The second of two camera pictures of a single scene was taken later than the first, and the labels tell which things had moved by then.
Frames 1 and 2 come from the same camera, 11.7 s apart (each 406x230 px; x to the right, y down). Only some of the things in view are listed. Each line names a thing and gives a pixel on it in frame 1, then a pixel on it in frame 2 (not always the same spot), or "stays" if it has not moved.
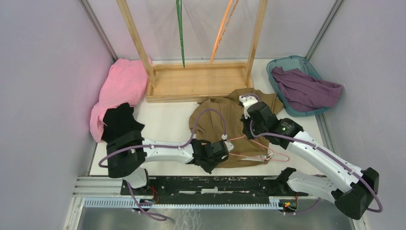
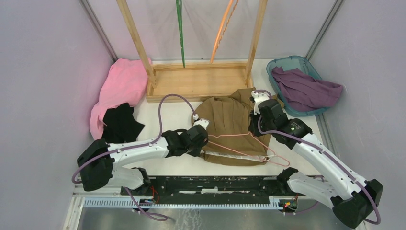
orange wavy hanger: x=229 y=5 stays
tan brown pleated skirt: x=219 y=118 stays
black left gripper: x=208 y=168 → x=196 y=152
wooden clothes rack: x=168 y=82 stays
